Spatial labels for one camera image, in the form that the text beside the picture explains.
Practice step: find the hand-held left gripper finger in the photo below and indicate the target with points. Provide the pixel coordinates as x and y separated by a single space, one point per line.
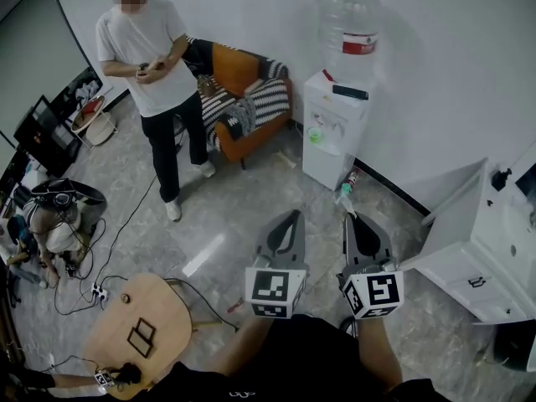
302 241
263 241

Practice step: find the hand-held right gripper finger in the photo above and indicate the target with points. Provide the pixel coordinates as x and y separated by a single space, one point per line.
349 241
385 251

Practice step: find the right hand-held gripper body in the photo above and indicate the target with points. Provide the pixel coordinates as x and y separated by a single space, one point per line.
377 291

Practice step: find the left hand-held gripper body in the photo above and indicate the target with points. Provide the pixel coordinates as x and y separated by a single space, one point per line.
270 287

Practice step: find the small white rounded object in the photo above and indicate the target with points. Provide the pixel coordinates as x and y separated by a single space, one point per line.
351 213

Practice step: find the green cup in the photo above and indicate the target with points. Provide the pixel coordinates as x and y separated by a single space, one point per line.
315 135

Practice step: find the person's right forearm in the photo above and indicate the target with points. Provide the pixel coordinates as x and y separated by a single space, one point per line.
379 354

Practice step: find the person's left forearm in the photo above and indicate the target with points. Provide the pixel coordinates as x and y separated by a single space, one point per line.
247 346

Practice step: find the red hand tool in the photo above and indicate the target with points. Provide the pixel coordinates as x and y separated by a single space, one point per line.
235 305

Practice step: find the green capped bottle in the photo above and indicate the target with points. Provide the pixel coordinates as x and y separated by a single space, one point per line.
344 191

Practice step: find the red and white spray can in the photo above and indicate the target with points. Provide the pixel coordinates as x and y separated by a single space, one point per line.
353 177

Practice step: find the wooden block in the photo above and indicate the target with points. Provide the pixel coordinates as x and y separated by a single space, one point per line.
287 159

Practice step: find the white cabinet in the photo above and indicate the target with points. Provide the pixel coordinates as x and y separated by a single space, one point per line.
469 249

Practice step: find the person's black shirt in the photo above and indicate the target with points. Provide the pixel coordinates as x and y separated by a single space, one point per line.
310 362

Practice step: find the white water dispenser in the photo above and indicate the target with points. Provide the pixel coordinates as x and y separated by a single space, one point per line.
331 140

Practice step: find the black cloth with white mark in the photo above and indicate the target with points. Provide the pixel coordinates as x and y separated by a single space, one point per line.
234 124

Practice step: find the grey fuzzy blanket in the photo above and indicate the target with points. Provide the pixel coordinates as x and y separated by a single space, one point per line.
243 113

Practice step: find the light wooden chair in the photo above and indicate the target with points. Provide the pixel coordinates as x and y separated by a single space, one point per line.
134 308

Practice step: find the black and white striped blanket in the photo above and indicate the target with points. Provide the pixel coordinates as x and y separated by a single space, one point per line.
272 99

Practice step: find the black remote control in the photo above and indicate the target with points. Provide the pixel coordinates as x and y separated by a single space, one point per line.
351 91

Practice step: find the brown bag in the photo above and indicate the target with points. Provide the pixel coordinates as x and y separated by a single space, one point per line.
206 85

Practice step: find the white power strip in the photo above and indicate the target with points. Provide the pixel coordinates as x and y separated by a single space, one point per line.
100 291

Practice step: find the orange armchair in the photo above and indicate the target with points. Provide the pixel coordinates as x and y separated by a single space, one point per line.
234 67

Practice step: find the round side table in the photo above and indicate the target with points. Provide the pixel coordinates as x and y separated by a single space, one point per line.
94 117

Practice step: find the black wristwatch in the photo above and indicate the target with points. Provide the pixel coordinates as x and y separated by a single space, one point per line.
143 67

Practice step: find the large clear water bottle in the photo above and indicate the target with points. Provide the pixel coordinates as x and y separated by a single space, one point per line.
347 23

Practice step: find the pile of clothes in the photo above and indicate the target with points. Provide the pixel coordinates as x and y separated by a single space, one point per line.
87 90

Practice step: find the black shelf unit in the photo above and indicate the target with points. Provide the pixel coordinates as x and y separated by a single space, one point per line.
46 136

